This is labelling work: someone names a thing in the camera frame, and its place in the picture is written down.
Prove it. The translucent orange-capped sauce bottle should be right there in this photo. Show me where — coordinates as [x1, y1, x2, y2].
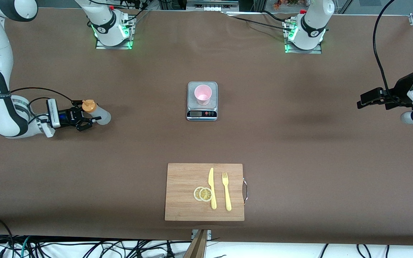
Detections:
[81, 99, 112, 125]

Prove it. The pink plastic cup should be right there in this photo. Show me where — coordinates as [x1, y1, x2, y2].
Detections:
[194, 84, 213, 106]

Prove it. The brown table cover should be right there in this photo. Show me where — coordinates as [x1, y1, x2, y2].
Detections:
[0, 6, 413, 247]

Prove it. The silver digital kitchen scale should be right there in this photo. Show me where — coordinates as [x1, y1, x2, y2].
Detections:
[186, 81, 218, 122]

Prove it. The wooden cutting board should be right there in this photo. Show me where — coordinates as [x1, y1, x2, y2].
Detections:
[164, 163, 248, 222]

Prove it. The yellow plastic knife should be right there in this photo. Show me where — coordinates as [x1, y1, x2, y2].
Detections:
[208, 167, 218, 210]

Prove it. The yellow plastic fork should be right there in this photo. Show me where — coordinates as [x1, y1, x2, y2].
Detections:
[222, 172, 232, 212]

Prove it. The grey power strip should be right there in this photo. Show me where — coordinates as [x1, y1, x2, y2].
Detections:
[186, 0, 240, 12]

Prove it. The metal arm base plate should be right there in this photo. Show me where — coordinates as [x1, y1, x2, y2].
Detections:
[284, 16, 323, 54]
[95, 14, 134, 50]

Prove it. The black base cable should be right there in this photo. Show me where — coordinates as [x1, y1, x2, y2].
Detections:
[122, 6, 149, 28]
[224, 10, 296, 33]

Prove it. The teal floor cable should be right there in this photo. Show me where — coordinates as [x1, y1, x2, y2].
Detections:
[19, 235, 32, 258]

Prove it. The small metal bracket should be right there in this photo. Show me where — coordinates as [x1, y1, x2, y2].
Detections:
[191, 229, 212, 240]

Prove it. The wooden post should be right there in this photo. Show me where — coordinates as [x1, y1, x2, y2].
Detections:
[183, 229, 209, 258]

